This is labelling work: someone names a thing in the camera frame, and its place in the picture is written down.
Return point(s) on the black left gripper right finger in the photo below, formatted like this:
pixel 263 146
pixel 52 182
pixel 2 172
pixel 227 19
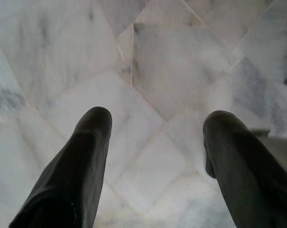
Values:
pixel 250 180

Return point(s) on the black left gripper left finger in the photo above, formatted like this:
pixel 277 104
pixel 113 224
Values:
pixel 72 175

